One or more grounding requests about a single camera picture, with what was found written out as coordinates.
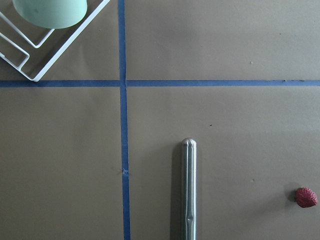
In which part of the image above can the mint green cup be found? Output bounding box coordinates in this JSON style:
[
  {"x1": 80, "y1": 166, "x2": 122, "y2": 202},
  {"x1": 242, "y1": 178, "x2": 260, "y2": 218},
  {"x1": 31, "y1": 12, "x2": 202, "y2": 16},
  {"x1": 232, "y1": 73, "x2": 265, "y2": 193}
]
[{"x1": 12, "y1": 0, "x2": 88, "y2": 29}]

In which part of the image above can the red strawberry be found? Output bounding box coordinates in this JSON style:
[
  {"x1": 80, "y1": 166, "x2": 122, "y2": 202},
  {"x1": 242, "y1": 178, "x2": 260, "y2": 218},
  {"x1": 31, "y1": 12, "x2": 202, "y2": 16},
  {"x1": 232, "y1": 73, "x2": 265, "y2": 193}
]
[{"x1": 295, "y1": 187, "x2": 318, "y2": 208}]

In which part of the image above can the steel muddler with black tip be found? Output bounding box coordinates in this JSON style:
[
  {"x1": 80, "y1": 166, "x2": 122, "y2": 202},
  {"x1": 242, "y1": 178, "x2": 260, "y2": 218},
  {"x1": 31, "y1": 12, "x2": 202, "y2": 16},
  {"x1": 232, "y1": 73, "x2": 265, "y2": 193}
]
[{"x1": 181, "y1": 138, "x2": 198, "y2": 240}]

